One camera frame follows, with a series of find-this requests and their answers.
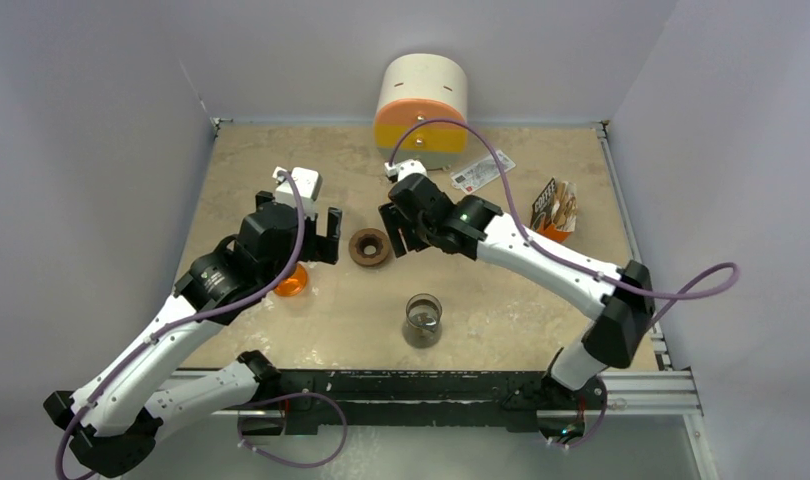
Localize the white printed packet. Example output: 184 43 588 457
450 153 500 194

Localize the base left purple cable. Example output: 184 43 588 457
236 392 349 470

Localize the round three-drawer storage box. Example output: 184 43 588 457
373 53 468 170

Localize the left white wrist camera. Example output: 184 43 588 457
272 167 323 218

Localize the dark brown wooden ring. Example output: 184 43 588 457
349 228 392 269

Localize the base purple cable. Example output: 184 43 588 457
545 387 612 452
236 392 349 470

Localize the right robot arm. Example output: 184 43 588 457
379 174 654 407

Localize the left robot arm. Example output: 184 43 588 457
43 191 342 478

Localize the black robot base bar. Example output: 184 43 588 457
237 369 606 438

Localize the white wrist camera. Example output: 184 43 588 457
272 167 323 218
384 159 428 183

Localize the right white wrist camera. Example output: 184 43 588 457
384 159 428 183

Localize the glass carafe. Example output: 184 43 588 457
402 293 443 349

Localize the orange coffee filter box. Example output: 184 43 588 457
529 178 578 243

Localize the base right purple cable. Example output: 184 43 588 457
545 387 612 452

